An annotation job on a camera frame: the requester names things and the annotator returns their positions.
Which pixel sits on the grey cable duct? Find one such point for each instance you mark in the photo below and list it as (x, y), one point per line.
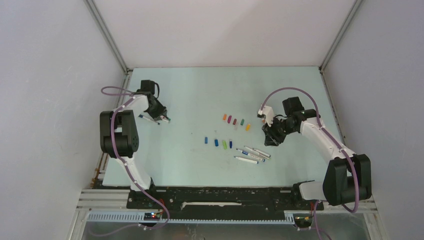
(149, 218)

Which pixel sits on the blue cap thick marker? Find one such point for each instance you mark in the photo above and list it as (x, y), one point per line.
(251, 155)

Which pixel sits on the navy cap marker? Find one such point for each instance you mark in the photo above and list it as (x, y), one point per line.
(254, 149)

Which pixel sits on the aluminium frame rail right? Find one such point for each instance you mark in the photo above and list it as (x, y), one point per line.
(328, 66)

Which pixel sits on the aluminium frame rail left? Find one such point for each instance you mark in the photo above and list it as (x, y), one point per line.
(64, 145)

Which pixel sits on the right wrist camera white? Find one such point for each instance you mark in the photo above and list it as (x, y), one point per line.
(266, 114)

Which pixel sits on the blue cap thin marker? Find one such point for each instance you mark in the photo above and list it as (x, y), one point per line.
(246, 160)

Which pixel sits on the aluminium frame rail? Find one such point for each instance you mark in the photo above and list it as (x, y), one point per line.
(64, 145)
(328, 66)

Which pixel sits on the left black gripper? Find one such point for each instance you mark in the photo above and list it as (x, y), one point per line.
(161, 110)

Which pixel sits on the light green cap marker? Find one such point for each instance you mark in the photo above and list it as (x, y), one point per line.
(260, 155)

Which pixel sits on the dark blue cap marker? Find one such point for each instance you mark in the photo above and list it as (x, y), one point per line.
(148, 119)

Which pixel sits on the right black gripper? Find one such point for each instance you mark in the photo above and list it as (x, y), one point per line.
(271, 138)

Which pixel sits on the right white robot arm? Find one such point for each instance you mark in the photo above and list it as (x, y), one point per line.
(348, 174)

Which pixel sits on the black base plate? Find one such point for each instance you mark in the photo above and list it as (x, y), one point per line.
(224, 203)

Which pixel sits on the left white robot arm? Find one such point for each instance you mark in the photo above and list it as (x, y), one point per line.
(119, 137)

